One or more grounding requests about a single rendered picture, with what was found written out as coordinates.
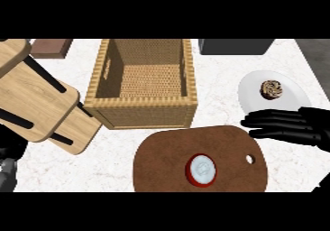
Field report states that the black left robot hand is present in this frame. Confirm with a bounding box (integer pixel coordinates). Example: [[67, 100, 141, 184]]
[[0, 121, 29, 161]]

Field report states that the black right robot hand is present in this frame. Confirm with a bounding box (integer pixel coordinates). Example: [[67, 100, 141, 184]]
[[240, 106, 330, 155]]

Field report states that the red can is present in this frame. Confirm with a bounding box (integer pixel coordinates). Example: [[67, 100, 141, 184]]
[[185, 152, 218, 189]]

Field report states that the brown wooden cutting board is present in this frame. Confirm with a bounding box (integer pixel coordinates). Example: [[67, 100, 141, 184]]
[[131, 125, 268, 193]]

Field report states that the wicker basket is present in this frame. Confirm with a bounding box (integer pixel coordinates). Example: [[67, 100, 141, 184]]
[[82, 38, 198, 131]]

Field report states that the white plate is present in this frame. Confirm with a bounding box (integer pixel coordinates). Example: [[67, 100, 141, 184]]
[[237, 69, 312, 115]]

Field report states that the chocolate swirl cupcake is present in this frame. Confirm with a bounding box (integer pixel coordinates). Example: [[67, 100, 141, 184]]
[[259, 79, 284, 100]]

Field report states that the dark grey appliance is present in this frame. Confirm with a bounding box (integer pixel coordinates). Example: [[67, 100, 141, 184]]
[[197, 38, 277, 56]]

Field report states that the brown rectangular block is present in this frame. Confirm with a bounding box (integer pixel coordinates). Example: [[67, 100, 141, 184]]
[[29, 38, 75, 60]]

